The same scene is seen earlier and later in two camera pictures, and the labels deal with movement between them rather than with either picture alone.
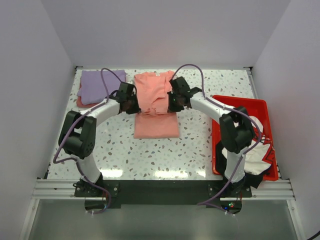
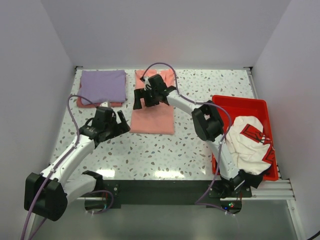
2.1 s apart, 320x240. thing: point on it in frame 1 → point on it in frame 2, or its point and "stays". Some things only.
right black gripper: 171,108 → 140,93
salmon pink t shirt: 154,121 stays
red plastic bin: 260,108 stays
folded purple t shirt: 92,90 stays
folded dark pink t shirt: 79,103 stays
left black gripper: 136,109 → 120,128
